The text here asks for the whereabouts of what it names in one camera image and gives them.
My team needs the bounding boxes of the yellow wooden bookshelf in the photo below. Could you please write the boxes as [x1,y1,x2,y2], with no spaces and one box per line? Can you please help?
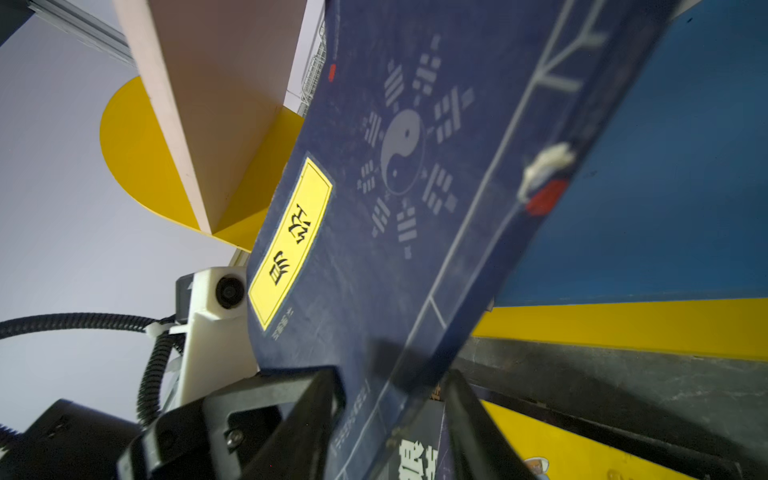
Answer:
[100,1,767,360]

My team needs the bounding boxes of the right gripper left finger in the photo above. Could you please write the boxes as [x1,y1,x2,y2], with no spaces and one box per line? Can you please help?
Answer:
[241,368,346,479]

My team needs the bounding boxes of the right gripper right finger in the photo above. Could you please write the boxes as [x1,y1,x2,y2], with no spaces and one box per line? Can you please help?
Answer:
[442,369,535,480]

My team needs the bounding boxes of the yellow cartoon cover book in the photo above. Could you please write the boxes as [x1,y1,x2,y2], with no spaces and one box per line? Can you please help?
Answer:
[482,401,687,480]

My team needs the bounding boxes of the white wire rack basket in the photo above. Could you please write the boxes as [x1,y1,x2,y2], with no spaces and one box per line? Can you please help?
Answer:
[298,20,327,117]

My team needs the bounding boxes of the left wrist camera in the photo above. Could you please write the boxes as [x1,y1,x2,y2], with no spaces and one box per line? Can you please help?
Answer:
[162,266,259,412]

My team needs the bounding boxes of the black corrugated cable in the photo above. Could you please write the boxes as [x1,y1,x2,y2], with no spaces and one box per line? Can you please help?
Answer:
[0,311,187,427]

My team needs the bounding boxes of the black book white characters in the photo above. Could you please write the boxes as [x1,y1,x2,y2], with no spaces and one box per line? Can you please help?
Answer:
[378,400,447,480]

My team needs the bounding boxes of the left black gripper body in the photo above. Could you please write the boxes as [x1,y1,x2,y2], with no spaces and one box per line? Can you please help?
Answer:
[1,368,323,479]

